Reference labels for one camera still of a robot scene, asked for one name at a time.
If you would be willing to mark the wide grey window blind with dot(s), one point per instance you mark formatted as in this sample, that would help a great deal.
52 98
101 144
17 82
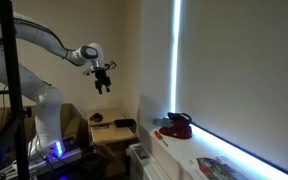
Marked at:
244 83

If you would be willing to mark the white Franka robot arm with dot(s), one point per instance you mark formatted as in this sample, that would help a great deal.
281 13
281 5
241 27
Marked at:
47 110

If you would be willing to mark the red stapler-like object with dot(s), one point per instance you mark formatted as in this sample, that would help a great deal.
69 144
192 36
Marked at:
179 130

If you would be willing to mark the small dark flat object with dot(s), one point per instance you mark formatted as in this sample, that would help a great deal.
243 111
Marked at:
100 126

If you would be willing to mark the brown cardboard box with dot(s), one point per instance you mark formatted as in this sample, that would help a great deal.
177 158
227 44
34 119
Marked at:
72 122

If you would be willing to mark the white radiator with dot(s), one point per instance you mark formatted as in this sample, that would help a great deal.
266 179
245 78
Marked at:
144 164

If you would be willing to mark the printed magazine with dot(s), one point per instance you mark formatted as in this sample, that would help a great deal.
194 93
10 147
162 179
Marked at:
217 168

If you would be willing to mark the light wooden dresser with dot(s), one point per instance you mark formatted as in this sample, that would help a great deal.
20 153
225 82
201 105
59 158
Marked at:
110 134

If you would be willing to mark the narrow grey window blind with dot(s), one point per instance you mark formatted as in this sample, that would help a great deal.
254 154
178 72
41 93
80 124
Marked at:
157 56

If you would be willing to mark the black camera stand pole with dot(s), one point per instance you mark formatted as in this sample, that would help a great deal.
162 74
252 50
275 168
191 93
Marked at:
12 83

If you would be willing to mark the small black object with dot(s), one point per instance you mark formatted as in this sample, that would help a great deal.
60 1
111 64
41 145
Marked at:
96 117

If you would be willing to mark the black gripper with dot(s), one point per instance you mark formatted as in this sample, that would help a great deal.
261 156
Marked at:
101 75

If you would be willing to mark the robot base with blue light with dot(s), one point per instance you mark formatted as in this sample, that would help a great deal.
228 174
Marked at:
62 156

